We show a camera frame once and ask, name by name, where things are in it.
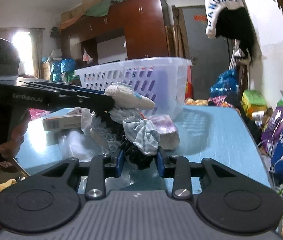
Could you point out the purple white pack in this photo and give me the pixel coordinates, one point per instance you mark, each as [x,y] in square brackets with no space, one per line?
[169,136]

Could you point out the white hooded jacket with letters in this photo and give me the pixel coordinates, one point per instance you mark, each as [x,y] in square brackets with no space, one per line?
[213,9]

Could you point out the grey blue cloth bundle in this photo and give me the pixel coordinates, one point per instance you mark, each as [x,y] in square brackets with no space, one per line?
[108,129]

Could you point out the clear plastic bag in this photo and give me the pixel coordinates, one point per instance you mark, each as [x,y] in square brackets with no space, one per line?
[80,142]

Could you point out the small cardboard box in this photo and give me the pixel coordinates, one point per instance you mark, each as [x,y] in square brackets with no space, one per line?
[57,123]

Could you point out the purple plastic bag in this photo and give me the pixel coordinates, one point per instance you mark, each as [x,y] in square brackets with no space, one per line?
[271,133]

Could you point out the green cloth on wardrobe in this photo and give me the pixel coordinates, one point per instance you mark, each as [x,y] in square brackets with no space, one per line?
[98,8]

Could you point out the green yellow box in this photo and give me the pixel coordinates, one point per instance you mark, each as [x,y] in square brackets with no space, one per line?
[252,101]

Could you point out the black hanging garment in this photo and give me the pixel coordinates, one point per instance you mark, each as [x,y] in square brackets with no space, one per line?
[236,25]

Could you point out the white stuffed sock bundle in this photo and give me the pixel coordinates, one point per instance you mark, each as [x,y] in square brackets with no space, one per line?
[125,97]

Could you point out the grey metal door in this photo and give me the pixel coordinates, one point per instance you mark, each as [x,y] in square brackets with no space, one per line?
[210,57]

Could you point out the blue bags near window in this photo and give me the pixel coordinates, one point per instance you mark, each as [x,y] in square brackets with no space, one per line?
[63,70]

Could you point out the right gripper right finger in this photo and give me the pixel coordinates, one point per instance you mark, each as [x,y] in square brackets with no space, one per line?
[165,166]

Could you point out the red brown wooden wardrobe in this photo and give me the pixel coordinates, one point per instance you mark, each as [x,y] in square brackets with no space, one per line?
[145,25]

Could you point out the blue plastic bag by door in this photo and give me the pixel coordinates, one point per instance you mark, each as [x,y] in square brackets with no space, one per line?
[226,83]

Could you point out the window curtain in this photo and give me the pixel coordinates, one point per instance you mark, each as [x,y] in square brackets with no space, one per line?
[36,36]

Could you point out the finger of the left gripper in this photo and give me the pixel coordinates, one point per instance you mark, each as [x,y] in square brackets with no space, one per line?
[89,99]
[64,88]

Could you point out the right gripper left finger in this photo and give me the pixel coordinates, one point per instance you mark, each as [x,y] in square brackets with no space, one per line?
[114,164]

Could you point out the white plastic perforated basket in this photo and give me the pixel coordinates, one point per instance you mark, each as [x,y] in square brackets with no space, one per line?
[161,79]

